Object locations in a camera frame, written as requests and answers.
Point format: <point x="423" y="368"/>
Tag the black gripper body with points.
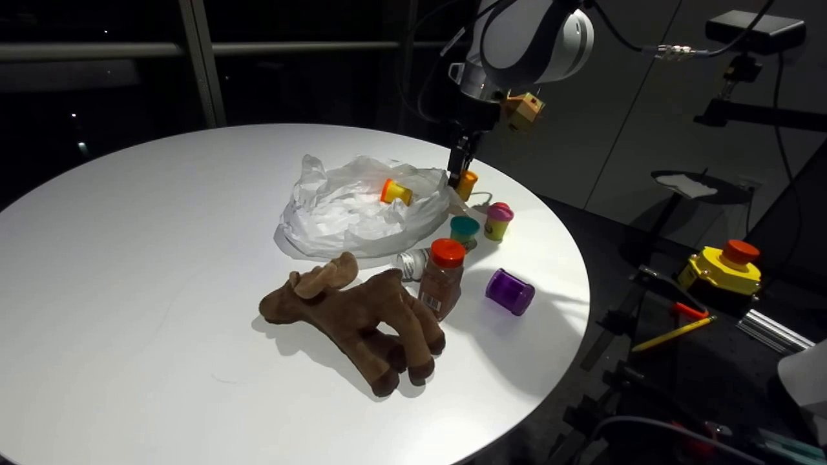
<point x="473" y="117"/>

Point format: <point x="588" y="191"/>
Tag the spice jar orange lid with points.
<point x="443" y="274"/>

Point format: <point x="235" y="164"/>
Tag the white plastic bag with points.
<point x="336" y="210"/>

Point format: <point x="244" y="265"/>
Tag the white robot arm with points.
<point x="513" y="44"/>

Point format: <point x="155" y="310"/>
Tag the yellow green wrist camera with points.
<point x="522" y="108"/>

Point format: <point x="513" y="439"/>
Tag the black camera on stand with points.
<point x="751" y="37"/>

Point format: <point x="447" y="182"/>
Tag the yellow tub orange lid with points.
<point x="395" y="191"/>

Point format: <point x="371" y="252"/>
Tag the brown plush moose toy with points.
<point x="379" y="323"/>

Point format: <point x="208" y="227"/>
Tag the orange lid dough tub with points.
<point x="465" y="183"/>

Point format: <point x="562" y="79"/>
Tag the purple plastic jar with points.
<point x="510" y="289"/>

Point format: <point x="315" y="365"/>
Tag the yellow emergency stop button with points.
<point x="729" y="266"/>

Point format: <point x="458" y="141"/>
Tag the aluminium frame rail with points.
<point x="775" y="330"/>

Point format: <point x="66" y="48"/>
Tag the teal lid dough tub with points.
<point x="464" y="231"/>

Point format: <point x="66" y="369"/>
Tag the metal window railing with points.
<point x="129" y="67"/>

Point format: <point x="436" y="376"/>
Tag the yellow handled tool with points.
<point x="693" y="320"/>

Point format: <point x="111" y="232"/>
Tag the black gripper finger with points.
<point x="455" y="169"/>

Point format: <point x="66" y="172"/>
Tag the purple lid dough tub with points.
<point x="496" y="219"/>

